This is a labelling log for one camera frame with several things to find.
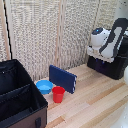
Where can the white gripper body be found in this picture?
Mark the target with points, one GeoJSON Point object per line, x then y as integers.
{"type": "Point", "coordinates": [98, 53]}

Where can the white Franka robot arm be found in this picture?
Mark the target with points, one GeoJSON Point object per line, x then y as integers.
{"type": "Point", "coordinates": [108, 39]}

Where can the dark blue flat board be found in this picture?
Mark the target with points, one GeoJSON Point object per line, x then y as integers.
{"type": "Point", "coordinates": [63, 78]}

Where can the red plastic cup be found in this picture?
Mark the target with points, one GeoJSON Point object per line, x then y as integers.
{"type": "Point", "coordinates": [58, 94]}

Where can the blue plastic bowl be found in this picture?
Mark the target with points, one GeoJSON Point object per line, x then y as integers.
{"type": "Point", "coordinates": [44, 86]}

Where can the black fabric storage box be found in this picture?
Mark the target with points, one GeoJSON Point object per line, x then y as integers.
{"type": "Point", "coordinates": [19, 96]}

